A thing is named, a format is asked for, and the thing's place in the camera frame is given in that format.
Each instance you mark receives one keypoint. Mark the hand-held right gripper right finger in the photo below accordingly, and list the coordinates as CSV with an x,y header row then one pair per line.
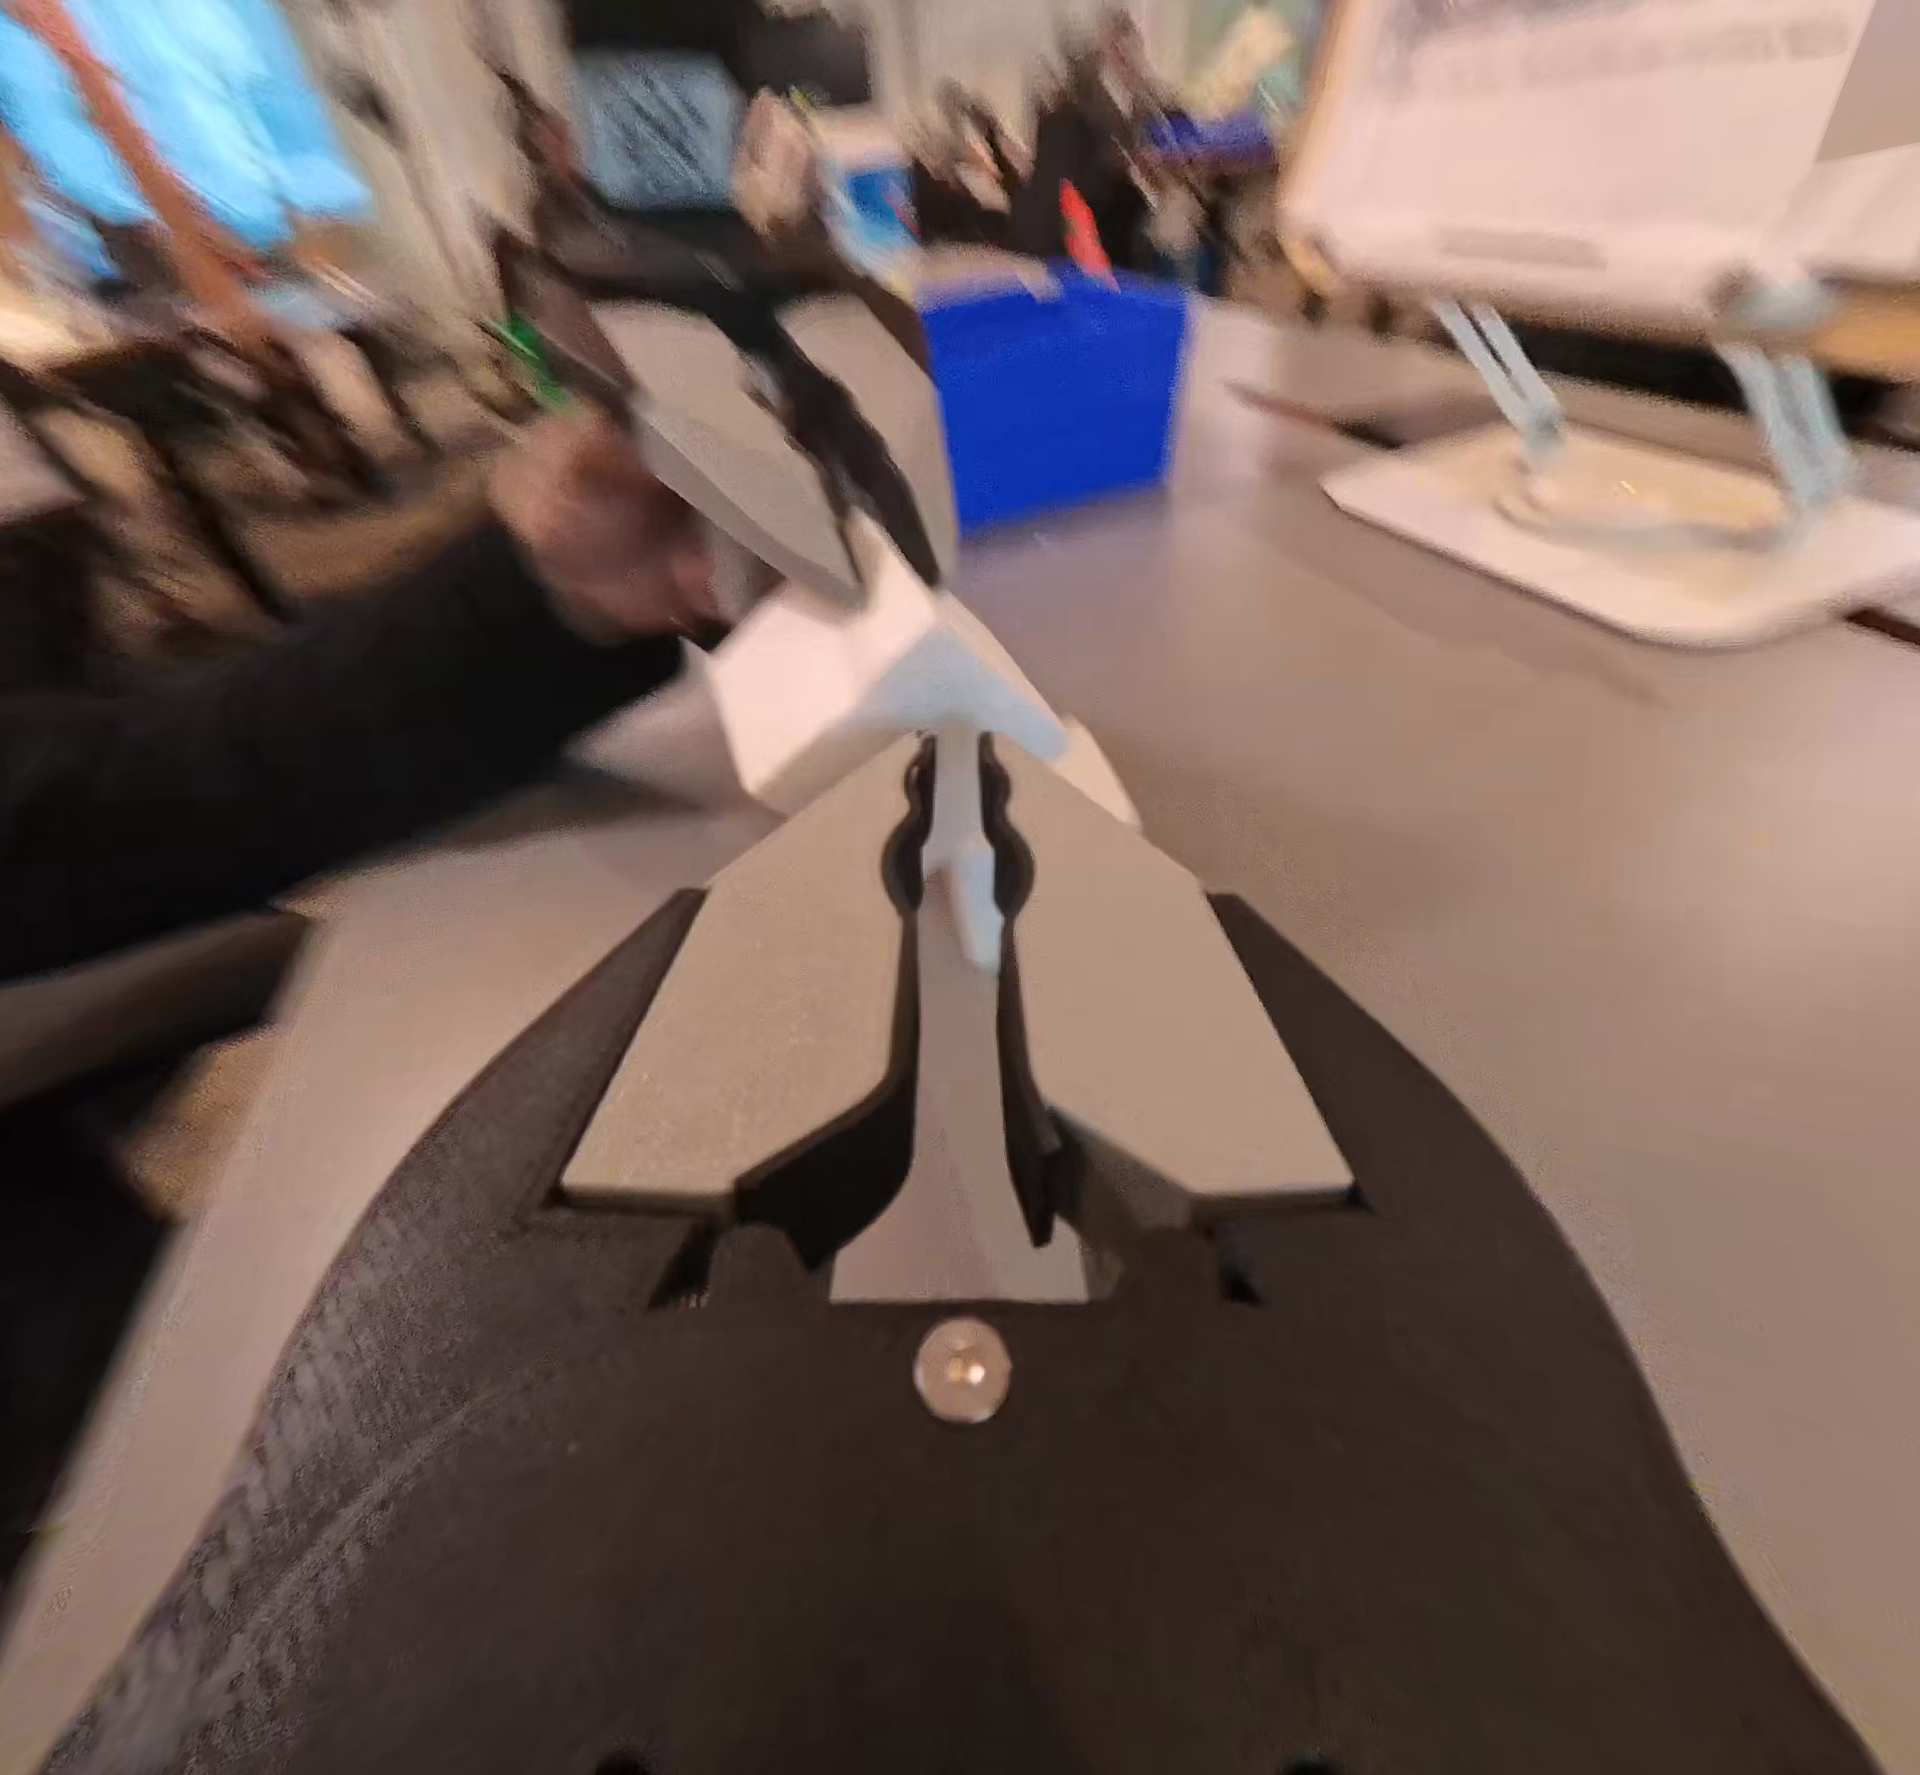
x,y
1157,1040

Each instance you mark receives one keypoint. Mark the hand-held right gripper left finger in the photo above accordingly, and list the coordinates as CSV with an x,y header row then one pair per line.
x,y
735,1040

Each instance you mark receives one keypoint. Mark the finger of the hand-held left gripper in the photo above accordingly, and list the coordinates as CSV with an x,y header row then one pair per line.
x,y
721,454
901,409

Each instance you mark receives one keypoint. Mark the blue plastic bin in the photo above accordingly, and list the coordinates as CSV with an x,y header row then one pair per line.
x,y
1050,396

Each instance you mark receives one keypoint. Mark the white hard foam cube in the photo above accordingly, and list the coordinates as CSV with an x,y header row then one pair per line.
x,y
842,696

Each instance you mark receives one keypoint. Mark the person's left forearm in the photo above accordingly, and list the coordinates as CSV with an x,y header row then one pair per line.
x,y
301,755

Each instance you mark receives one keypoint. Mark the person's left hand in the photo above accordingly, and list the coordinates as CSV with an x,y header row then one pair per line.
x,y
616,530

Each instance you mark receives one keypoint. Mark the orange traffic cone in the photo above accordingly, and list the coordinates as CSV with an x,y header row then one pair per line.
x,y
1088,237

